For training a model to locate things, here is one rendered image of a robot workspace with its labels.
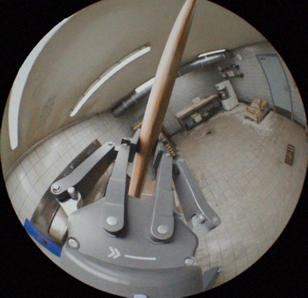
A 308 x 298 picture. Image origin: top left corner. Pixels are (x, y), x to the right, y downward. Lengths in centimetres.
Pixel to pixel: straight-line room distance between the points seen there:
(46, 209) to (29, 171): 42
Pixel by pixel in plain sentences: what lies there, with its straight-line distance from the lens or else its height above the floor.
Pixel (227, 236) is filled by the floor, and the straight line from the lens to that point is 202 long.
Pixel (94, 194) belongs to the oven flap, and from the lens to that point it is 156.
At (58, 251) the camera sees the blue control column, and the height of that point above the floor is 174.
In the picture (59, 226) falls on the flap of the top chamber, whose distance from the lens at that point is 129.
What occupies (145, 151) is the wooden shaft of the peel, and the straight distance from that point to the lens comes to 16.
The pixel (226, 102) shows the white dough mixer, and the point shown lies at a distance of 519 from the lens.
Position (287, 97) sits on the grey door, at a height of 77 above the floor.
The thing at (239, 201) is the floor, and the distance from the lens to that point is 218.
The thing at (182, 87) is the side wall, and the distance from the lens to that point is 534.
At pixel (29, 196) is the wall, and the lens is 129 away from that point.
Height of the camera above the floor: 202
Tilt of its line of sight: 20 degrees down
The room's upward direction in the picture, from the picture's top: 36 degrees counter-clockwise
